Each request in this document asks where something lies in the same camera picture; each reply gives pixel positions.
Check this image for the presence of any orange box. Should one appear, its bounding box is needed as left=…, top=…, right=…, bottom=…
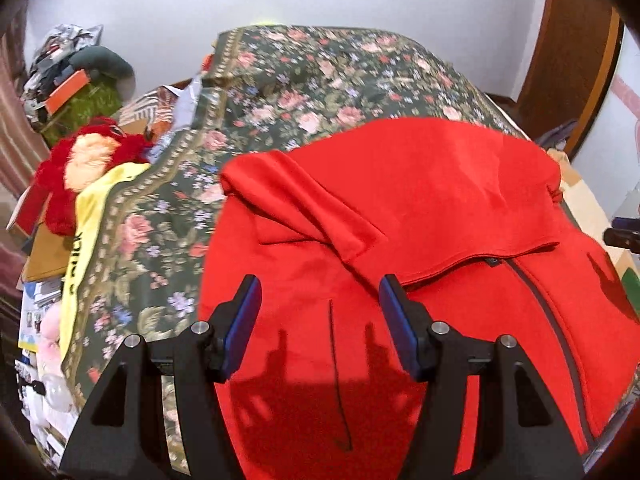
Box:
left=44, top=70, right=90, bottom=115

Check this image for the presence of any brown cardboard board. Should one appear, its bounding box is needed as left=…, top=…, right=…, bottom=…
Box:
left=22, top=223, right=73, bottom=282

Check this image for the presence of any grey striped cloth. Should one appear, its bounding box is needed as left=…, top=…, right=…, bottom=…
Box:
left=146, top=75, right=202, bottom=164

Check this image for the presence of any red plush bird toy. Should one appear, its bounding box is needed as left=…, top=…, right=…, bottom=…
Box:
left=14, top=117, right=152, bottom=236

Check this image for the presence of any green floral bedspread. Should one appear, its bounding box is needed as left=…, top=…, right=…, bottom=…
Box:
left=62, top=24, right=526, bottom=476

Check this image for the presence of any clutter pile of papers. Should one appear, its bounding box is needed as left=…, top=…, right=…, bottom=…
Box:
left=21, top=24, right=103, bottom=125

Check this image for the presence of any green patterned bag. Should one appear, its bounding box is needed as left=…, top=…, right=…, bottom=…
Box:
left=40, top=77, right=122, bottom=148

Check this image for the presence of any brown wooden door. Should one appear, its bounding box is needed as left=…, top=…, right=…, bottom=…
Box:
left=516, top=0, right=623, bottom=157

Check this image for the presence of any dark green cushion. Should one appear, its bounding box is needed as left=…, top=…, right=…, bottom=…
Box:
left=68, top=46, right=136, bottom=101

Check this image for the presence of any yellow G.Duck cloth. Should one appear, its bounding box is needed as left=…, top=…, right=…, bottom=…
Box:
left=58, top=162, right=150, bottom=359

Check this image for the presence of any striped pink curtain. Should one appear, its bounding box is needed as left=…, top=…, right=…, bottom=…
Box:
left=0, top=6, right=50, bottom=197

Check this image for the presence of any red zip jacket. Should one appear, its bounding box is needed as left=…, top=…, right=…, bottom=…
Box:
left=200, top=118, right=639, bottom=479

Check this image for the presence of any pink plush toy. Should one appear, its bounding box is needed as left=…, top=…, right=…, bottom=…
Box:
left=38, top=302, right=63, bottom=377

